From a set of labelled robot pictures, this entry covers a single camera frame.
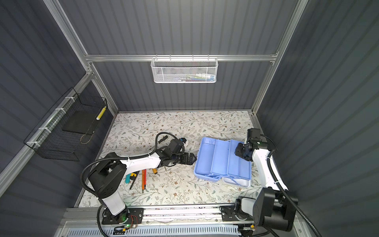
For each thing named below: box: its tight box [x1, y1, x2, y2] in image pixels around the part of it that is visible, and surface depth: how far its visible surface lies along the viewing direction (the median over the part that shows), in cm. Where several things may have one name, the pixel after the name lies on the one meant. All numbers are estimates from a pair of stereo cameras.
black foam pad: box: [61, 110, 101, 135], surface depth 77 cm
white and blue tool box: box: [193, 137, 253, 188], surface depth 83 cm
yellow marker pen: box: [95, 106, 107, 121], surface depth 82 cm
